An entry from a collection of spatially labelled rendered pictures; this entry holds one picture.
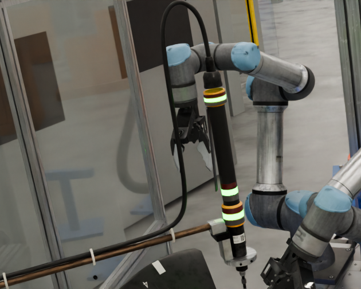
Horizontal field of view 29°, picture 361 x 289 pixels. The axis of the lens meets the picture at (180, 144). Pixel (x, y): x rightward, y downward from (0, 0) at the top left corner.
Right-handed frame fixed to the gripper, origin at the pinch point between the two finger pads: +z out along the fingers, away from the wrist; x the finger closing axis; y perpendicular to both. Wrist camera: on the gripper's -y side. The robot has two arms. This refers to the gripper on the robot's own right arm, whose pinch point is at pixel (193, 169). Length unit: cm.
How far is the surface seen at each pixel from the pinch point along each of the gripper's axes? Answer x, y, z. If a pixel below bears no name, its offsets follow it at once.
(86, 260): 0, -69, -6
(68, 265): 3, -71, -6
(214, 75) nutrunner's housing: -26, -52, -37
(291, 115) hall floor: 86, 591, 147
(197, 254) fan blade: -11.9, -40.1, 6.8
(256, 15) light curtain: 97, 527, 22
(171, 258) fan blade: -6.9, -44.3, 5.6
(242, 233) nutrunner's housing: -27, -51, -3
